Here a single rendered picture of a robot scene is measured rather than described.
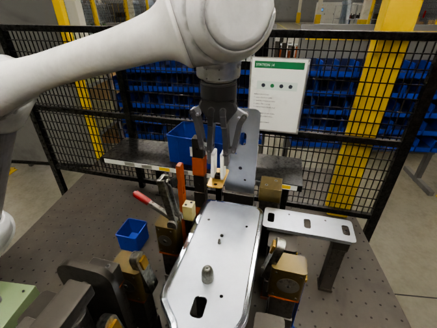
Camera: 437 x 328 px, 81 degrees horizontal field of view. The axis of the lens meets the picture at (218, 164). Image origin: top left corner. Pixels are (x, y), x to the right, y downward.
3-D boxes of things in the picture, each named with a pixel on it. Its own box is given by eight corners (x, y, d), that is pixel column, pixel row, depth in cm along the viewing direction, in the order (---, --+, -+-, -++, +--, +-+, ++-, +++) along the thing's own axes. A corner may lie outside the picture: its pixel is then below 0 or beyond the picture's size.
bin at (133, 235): (138, 254, 112) (135, 239, 107) (118, 249, 114) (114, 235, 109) (150, 235, 121) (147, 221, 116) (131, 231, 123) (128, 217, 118)
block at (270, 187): (270, 257, 110) (281, 190, 91) (252, 253, 112) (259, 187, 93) (272, 243, 117) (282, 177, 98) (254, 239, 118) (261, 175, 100)
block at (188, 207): (196, 278, 102) (191, 207, 83) (188, 276, 102) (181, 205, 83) (199, 270, 105) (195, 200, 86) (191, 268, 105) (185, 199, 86)
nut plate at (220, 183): (222, 189, 61) (222, 185, 60) (206, 186, 62) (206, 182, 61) (229, 170, 68) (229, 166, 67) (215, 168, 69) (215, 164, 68)
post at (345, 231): (331, 293, 96) (352, 239, 81) (317, 289, 97) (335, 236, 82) (330, 281, 101) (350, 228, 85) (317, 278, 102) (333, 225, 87)
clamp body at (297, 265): (297, 347, 81) (320, 280, 63) (259, 337, 84) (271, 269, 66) (296, 326, 87) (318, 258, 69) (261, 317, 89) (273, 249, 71)
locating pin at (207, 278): (211, 289, 67) (211, 273, 64) (200, 286, 68) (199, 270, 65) (214, 278, 70) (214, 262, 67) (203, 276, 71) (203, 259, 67)
